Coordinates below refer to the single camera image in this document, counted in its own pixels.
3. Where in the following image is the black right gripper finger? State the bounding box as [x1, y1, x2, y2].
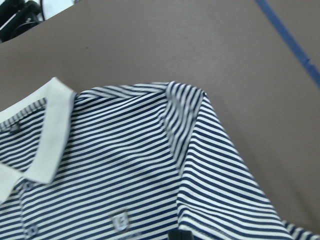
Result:
[168, 230, 193, 240]

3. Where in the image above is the blue white striped polo shirt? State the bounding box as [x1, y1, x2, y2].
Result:
[0, 78, 319, 240]

